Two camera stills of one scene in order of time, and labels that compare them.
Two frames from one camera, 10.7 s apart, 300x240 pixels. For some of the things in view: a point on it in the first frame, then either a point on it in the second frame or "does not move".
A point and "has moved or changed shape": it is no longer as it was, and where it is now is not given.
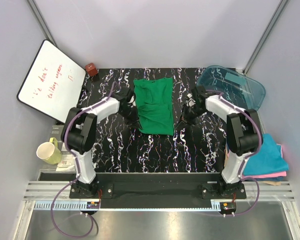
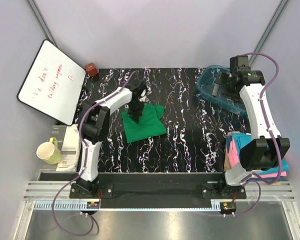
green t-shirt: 155,102 has moved or changed shape
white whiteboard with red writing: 53,83 does not move
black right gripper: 185,120 -> 222,79
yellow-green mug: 49,152 does not move
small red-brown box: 91,69 does not move
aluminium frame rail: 256,190 does not move
